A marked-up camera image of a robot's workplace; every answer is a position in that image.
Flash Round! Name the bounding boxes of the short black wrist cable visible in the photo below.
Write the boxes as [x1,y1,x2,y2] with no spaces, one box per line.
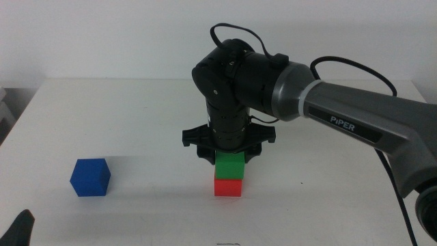
[249,115,281,125]

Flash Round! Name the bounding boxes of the thin black looped cable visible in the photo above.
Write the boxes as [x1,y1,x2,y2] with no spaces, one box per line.
[209,22,290,70]

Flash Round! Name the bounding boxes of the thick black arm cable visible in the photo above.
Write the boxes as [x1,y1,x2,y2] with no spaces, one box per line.
[309,55,419,246]

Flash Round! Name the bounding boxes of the red cube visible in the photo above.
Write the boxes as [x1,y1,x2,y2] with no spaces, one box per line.
[213,176,244,197]

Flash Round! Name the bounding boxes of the blue cube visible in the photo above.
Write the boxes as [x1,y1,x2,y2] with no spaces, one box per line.
[69,158,112,197]

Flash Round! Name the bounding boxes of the green cube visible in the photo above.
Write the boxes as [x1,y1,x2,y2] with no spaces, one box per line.
[214,150,246,180]

